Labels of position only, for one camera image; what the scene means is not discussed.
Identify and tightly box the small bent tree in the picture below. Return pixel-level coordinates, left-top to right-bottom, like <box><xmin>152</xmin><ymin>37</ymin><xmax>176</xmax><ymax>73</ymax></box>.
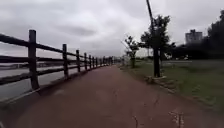
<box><xmin>123</xmin><ymin>34</ymin><xmax>141</xmax><ymax>69</ymax></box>

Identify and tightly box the red paved path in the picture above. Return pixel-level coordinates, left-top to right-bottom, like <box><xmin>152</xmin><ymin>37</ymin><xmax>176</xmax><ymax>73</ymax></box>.
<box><xmin>0</xmin><ymin>64</ymin><xmax>224</xmax><ymax>128</ymax></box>

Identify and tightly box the leaning pole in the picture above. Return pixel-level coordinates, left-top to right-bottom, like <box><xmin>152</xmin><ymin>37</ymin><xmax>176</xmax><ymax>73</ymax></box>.
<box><xmin>145</xmin><ymin>0</ymin><xmax>161</xmax><ymax>78</ymax></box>

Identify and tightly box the stone kerb under fence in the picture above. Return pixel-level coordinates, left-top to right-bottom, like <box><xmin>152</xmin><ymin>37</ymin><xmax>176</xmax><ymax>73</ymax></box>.
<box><xmin>0</xmin><ymin>65</ymin><xmax>111</xmax><ymax>108</ymax></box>

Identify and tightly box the dark leafy tree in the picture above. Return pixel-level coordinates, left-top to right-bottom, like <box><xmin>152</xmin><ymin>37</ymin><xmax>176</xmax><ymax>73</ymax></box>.
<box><xmin>139</xmin><ymin>14</ymin><xmax>176</xmax><ymax>78</ymax></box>

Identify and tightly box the tall grey building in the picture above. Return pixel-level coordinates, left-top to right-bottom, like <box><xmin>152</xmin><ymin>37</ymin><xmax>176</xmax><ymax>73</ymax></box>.
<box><xmin>184</xmin><ymin>29</ymin><xmax>204</xmax><ymax>45</ymax></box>

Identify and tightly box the grass strip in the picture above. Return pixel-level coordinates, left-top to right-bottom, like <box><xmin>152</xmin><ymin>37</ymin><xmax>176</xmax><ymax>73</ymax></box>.
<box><xmin>119</xmin><ymin>59</ymin><xmax>224</xmax><ymax>114</ymax></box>

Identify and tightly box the grey water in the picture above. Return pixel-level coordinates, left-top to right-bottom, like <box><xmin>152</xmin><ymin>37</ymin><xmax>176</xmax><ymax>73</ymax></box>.
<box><xmin>0</xmin><ymin>64</ymin><xmax>88</xmax><ymax>101</ymax></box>

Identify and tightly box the row of dark trees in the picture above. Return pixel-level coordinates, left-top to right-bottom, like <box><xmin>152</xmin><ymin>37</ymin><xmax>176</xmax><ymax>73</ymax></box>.
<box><xmin>169</xmin><ymin>9</ymin><xmax>224</xmax><ymax>61</ymax></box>

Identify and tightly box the dark wooden rail fence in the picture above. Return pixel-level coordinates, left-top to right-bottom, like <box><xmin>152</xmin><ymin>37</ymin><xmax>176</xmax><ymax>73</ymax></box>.
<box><xmin>0</xmin><ymin>29</ymin><xmax>116</xmax><ymax>91</ymax></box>

